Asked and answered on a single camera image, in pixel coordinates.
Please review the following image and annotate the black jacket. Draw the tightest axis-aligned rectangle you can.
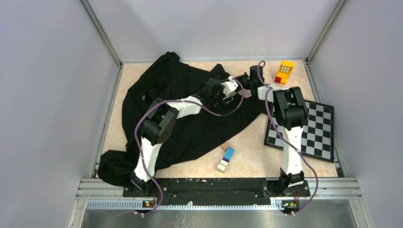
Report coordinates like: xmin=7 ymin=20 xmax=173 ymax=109
xmin=98 ymin=52 xmax=266 ymax=188

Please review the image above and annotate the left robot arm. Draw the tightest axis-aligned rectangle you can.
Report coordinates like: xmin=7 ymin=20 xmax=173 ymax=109
xmin=131 ymin=76 xmax=243 ymax=196

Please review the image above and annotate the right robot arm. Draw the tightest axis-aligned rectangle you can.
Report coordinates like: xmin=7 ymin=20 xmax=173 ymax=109
xmin=235 ymin=65 xmax=308 ymax=196

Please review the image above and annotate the yellow red toy block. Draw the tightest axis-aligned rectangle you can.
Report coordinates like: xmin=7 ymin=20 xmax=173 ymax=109
xmin=275 ymin=60 xmax=295 ymax=84

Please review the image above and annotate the small brown wooden block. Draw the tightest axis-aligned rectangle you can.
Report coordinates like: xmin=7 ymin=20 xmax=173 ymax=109
xmin=221 ymin=142 xmax=230 ymax=151

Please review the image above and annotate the blue white block stack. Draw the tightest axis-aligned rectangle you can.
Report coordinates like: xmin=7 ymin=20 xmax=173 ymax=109
xmin=217 ymin=147 xmax=235 ymax=173

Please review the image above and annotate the black white chessboard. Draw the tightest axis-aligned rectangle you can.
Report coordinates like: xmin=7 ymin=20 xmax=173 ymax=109
xmin=263 ymin=99 xmax=335 ymax=163

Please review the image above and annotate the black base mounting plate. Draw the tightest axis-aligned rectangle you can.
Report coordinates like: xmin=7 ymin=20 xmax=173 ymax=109
xmin=123 ymin=178 xmax=311 ymax=206

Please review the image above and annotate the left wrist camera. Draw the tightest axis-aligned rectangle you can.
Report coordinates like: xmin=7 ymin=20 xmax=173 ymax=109
xmin=221 ymin=76 xmax=239 ymax=98

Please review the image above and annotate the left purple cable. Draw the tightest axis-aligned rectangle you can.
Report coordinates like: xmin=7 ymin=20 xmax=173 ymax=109
xmin=134 ymin=77 xmax=245 ymax=218

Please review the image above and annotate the aluminium front rail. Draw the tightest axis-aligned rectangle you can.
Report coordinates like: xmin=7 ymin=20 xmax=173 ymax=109
xmin=76 ymin=178 xmax=362 ymax=213

